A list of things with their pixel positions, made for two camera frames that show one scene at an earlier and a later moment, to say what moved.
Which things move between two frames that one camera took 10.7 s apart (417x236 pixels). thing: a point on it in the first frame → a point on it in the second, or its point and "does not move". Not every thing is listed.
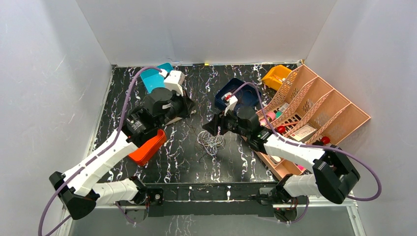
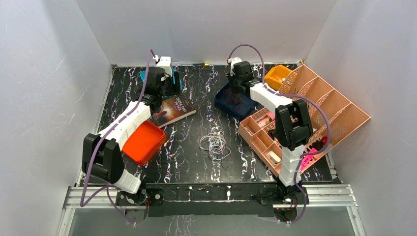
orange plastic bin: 141,154 does not move
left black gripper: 186,105 → 174,82
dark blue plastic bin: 247,96 does not move
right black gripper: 218,120 → 230,78
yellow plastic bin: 275,76 does not move
